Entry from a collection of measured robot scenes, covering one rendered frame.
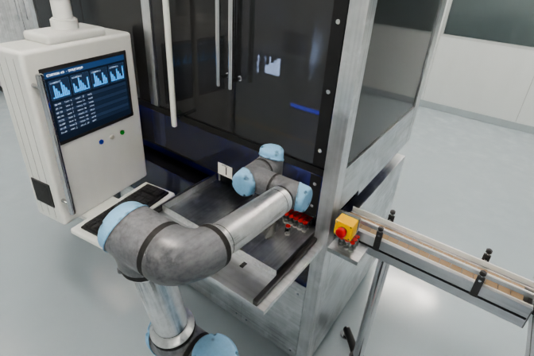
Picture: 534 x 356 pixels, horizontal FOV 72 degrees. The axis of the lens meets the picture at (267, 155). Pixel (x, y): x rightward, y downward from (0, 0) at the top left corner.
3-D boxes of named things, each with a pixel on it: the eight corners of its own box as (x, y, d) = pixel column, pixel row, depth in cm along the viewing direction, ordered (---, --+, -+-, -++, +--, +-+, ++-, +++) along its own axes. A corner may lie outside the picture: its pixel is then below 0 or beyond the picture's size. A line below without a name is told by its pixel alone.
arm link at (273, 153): (252, 148, 109) (268, 139, 116) (251, 180, 115) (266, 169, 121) (274, 157, 106) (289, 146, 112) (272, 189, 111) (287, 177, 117)
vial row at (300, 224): (272, 214, 163) (272, 205, 161) (307, 230, 154) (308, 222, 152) (269, 216, 162) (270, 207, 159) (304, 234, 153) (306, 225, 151)
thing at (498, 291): (334, 241, 156) (341, 211, 148) (350, 222, 167) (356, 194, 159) (522, 331, 122) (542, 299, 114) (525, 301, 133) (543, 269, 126)
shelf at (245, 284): (208, 179, 189) (208, 176, 188) (331, 237, 155) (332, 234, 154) (128, 226, 154) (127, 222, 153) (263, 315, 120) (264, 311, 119)
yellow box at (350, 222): (341, 224, 147) (343, 210, 144) (357, 232, 144) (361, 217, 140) (332, 234, 142) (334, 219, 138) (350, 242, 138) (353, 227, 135)
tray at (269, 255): (271, 205, 169) (272, 199, 167) (321, 229, 156) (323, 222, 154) (221, 245, 144) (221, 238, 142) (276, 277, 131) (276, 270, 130)
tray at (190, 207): (216, 179, 186) (215, 173, 184) (257, 199, 173) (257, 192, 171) (162, 210, 161) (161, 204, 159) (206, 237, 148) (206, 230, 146)
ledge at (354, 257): (342, 233, 158) (342, 229, 157) (370, 246, 152) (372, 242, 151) (326, 250, 148) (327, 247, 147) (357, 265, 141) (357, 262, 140)
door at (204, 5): (160, 105, 180) (148, -30, 151) (234, 133, 157) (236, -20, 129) (160, 106, 179) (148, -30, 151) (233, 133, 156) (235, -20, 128)
